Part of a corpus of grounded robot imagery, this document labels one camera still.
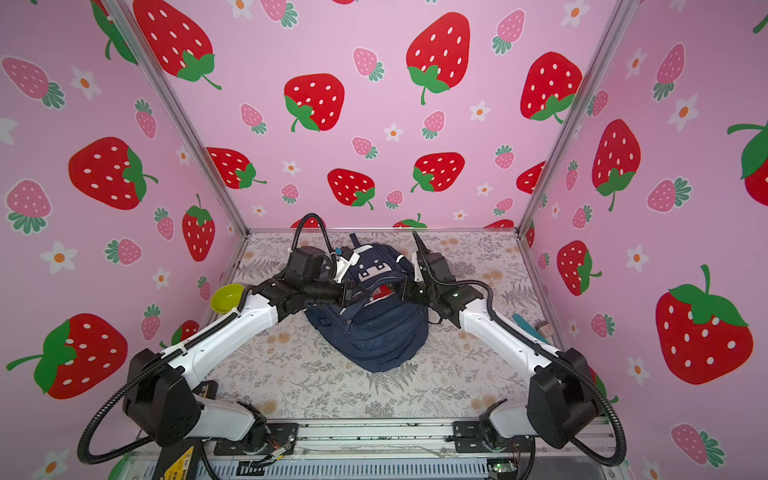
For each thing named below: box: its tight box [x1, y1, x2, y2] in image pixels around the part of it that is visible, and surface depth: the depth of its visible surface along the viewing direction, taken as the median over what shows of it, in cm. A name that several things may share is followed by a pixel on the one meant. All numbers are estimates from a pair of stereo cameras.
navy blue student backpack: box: [305, 233, 429, 372], surface depth 84 cm
